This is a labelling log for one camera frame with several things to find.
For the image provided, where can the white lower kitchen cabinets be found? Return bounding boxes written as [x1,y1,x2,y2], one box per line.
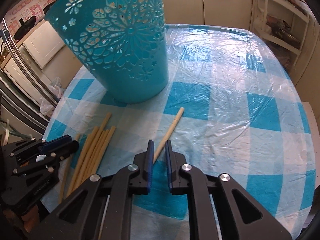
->
[0,0,320,111]

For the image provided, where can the bamboo chopstick far left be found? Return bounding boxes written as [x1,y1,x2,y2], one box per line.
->
[58,150,78,204]

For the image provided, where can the blue white checkered tablecloth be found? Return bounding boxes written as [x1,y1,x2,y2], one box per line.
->
[44,25,316,238]

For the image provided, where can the pale single chopstick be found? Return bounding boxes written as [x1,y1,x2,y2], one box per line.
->
[153,107,184,163]

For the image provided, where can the black wok with lid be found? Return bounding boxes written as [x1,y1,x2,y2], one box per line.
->
[14,16,36,41]

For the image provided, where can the bamboo chopstick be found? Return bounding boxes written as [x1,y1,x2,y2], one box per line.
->
[75,112,111,183]
[88,126,116,176]
[82,129,109,182]
[74,130,108,189]
[66,126,99,197]
[58,150,78,204]

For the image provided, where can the teal perforated plastic bin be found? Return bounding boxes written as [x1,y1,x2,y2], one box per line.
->
[45,0,169,104]

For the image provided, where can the white tiered kitchen trolley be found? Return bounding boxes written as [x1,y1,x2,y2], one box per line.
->
[250,0,310,72]

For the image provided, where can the white plastic bag on floor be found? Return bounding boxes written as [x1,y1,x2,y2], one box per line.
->
[39,77,63,118]

